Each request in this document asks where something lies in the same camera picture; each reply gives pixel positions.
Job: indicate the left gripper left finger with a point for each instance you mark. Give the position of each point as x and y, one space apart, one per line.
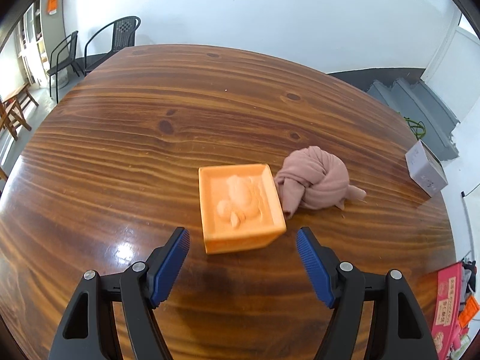
87 329

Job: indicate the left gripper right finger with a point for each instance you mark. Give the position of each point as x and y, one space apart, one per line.
398 328

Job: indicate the pink storage box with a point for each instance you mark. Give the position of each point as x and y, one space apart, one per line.
446 331

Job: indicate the small orange studded cube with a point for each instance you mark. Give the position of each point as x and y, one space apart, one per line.
470 310

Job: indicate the grey tin box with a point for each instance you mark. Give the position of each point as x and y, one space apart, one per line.
425 169

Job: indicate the dusty pink knotted stocking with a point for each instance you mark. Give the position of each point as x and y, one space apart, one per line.
314 179

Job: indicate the large light orange toy cube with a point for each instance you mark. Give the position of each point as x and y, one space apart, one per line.
240 208

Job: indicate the wooden chair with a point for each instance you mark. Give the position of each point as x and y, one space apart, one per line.
12 117

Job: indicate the grey staircase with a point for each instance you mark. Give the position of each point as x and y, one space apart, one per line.
403 90

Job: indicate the wooden bench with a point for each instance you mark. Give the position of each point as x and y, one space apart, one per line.
22 95

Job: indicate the black metal chair far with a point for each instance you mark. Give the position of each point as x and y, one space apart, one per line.
64 55

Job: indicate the black metal chair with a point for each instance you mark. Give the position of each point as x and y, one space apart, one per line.
123 35
64 55

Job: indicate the white shelf cabinet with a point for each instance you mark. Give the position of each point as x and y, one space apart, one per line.
38 32

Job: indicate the black metal chair near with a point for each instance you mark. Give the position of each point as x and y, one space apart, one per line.
123 35

